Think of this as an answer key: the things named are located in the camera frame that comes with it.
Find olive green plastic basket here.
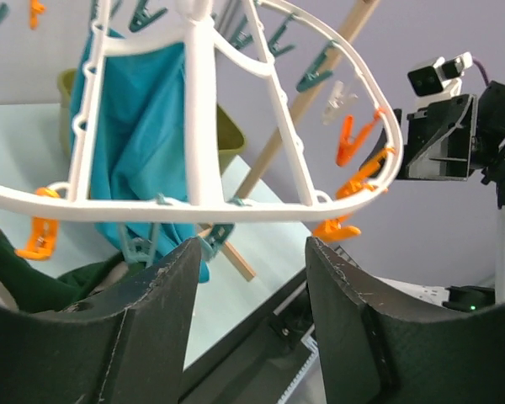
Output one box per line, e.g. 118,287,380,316
57,69,246,174

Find orange clothespin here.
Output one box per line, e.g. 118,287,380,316
312,215,361,242
14,188,62,262
336,108,385,167

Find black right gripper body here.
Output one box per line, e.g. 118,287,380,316
359,79,505,210

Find teal clothespin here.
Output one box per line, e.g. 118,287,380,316
295,40,338,93

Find wooden drying rack frame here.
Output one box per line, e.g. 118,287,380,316
221,0,380,282

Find white round clip hanger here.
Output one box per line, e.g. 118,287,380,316
0,1,403,223

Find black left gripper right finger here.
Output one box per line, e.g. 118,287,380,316
306,237,505,403

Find teal cloth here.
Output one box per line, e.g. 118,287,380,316
69,27,211,285

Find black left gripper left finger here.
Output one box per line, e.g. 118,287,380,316
0,238,201,403

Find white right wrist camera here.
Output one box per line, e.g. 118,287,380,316
407,51,474,109

